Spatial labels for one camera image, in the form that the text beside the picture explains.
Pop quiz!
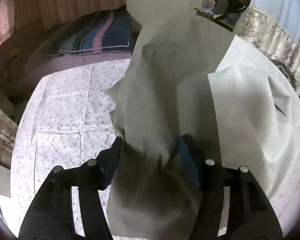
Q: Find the grey and white jacket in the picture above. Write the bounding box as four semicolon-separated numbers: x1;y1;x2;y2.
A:
107;15;300;239

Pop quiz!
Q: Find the pile of dark clothes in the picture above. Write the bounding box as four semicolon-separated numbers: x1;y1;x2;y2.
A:
212;0;251;15

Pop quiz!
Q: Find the pink floral bed sheet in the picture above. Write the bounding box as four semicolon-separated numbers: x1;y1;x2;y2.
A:
8;59;300;236

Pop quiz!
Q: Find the blue floral curtain left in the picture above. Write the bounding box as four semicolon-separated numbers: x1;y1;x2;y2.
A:
0;109;18;170

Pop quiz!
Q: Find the blue floral curtain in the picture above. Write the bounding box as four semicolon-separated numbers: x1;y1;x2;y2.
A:
0;109;18;170
234;0;300;95

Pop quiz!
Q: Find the far bed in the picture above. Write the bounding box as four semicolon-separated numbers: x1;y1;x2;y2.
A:
1;6;135;97

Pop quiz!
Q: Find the wooden side table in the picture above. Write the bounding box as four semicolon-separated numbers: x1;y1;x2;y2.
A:
194;8;242;31

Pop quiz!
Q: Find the striped blue pink blanket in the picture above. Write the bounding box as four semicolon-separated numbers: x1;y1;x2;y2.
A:
44;5;133;57

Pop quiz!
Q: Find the blue floral curtain right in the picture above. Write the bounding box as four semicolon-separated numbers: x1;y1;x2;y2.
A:
234;0;300;95

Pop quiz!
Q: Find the pink window curtain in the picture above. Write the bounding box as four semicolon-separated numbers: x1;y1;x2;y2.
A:
0;0;15;45

